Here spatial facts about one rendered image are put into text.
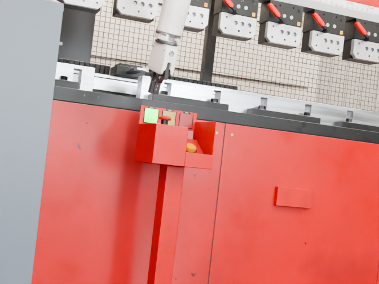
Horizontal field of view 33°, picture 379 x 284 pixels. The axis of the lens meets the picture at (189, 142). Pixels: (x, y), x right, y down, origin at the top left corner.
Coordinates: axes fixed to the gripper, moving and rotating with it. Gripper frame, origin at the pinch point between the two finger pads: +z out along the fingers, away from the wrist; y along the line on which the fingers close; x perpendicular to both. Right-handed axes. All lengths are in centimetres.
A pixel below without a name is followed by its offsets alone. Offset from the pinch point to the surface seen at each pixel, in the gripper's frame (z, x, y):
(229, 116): 6.1, -34.3, 0.1
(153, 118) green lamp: 8.9, 1.4, -6.2
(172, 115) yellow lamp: 6.8, -5.2, -6.9
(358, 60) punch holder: -24, -98, 7
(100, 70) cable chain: 9, -11, 62
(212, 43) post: -10, -81, 87
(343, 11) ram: -41, -87, 13
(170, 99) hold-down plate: 5.8, -15.5, 12.5
